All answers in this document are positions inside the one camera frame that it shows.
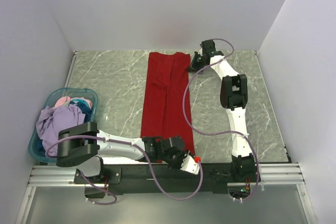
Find teal plastic laundry basket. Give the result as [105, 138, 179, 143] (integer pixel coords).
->
[28, 88, 98, 164]

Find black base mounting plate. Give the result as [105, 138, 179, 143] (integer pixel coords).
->
[74, 163, 260, 195]

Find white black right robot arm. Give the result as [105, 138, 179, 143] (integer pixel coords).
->
[187, 39, 258, 182]

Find pink t-shirt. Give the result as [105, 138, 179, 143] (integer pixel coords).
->
[54, 96, 71, 108]

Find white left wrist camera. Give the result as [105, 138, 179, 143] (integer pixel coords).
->
[180, 155, 200, 175]

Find lavender t-shirt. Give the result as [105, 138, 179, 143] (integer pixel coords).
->
[36, 104, 86, 150]

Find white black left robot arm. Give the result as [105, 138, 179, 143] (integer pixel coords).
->
[56, 122, 200, 183]

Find teal t-shirt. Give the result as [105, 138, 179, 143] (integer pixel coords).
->
[69, 99, 92, 123]

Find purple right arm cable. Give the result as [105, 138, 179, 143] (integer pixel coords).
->
[182, 37, 260, 202]

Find aluminium frame rail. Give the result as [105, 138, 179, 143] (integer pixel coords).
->
[27, 163, 305, 187]

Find red t-shirt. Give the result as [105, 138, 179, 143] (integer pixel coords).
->
[140, 52, 195, 154]

